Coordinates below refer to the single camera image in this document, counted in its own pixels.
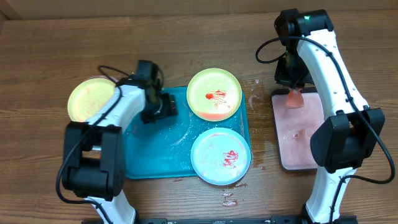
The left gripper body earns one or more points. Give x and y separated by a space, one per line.
164 106

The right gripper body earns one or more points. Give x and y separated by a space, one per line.
292 71

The pink sponge with dark scourer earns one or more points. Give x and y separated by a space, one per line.
294 99

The yellow plate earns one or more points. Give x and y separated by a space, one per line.
89 97

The yellow-green plate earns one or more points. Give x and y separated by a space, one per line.
214 94

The light blue plate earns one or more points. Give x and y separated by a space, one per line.
220 156

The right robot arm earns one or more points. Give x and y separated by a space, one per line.
350 129

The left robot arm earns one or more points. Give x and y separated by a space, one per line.
94 167

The black tray with soapy water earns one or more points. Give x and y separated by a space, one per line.
294 128

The teal plastic tray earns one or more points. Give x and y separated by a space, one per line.
162 149

